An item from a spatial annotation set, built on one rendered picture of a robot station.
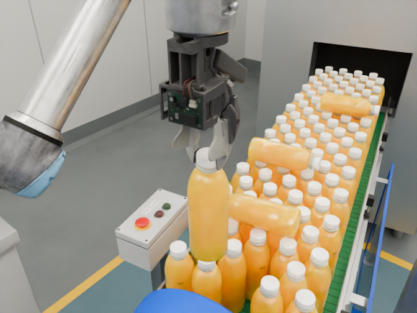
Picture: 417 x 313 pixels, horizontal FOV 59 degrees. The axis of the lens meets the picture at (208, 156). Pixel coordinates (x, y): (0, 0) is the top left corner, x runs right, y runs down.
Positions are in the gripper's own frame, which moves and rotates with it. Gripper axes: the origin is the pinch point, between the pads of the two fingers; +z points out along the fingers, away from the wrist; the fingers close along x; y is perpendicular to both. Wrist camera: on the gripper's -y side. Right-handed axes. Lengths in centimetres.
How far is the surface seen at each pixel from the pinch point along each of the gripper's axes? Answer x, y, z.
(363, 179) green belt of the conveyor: 20, -90, 52
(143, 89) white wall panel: -224, -251, 114
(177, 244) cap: -12.0, -6.8, 31.2
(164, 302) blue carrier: -0.3, 13.7, 20.6
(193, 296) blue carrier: 3.7, 11.2, 19.4
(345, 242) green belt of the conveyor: 21, -51, 52
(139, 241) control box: -21.5, -4.5, 32.7
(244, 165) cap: -13, -45, 31
